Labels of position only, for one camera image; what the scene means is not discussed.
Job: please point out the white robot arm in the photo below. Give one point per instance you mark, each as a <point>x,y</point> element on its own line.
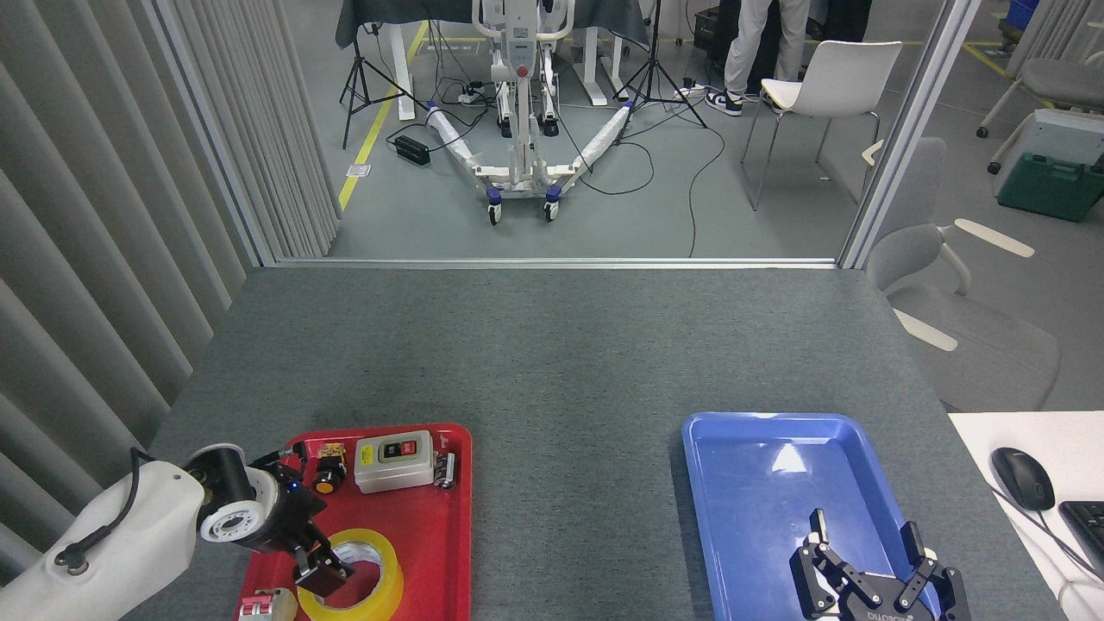
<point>121,543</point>

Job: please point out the grey white box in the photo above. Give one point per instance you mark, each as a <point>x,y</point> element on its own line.
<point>1065,134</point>

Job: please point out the grey two-button switch box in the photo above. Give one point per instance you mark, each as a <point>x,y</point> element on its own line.
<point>392,470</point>

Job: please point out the red plastic tray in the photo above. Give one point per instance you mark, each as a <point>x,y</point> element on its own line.
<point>431,552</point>

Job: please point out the black keyboard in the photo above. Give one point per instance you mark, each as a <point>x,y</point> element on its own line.
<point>1088,526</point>

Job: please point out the grey chair with wheels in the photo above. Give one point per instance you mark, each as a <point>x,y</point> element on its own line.
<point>1065,82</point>

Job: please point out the green plastic case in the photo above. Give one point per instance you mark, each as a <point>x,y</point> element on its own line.
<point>1052,185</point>

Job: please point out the white stand on wheels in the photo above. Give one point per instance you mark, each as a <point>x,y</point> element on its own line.
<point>522,103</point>

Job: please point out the black power adapter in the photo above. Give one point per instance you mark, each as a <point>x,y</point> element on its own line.
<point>412,150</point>

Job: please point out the person in pale trousers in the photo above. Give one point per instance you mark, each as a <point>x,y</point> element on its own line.
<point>750,43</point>

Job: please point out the white desk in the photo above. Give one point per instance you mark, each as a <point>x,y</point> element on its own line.
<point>975,448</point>

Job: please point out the grey ribbed partition panel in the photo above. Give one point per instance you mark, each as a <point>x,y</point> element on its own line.
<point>86,259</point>

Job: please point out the white power strip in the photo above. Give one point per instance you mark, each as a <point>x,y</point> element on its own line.
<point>471,95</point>

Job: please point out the white plastic chair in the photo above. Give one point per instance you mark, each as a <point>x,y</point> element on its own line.
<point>841,73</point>

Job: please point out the black tripod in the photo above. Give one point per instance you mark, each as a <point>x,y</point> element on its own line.
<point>356,73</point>
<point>653,73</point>

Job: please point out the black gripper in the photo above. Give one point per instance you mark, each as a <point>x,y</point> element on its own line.
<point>297,517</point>
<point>888,599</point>

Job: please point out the table with dark cloth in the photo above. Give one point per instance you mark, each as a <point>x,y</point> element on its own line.
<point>405,10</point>

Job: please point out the white floor label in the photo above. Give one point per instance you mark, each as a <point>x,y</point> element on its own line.
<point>359,171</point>

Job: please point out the yellow tape roll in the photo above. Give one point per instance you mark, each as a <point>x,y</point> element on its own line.
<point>390,565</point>

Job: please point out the blue plastic tray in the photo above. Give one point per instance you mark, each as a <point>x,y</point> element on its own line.
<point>759,535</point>

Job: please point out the silver frame rail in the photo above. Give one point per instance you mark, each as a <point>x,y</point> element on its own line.
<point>552,263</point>

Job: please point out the black computer mouse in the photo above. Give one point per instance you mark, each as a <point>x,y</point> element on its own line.
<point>1022,479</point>

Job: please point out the black push button orange cap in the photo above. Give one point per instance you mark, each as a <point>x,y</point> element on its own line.
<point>329,479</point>

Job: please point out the grey office chair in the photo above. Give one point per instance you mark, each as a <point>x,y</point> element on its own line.
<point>983,345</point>

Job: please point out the silver frame post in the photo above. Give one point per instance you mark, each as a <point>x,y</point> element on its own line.
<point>216,138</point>
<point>906,129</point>

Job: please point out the red white circuit breaker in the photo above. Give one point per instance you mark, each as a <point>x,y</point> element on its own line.
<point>267,606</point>

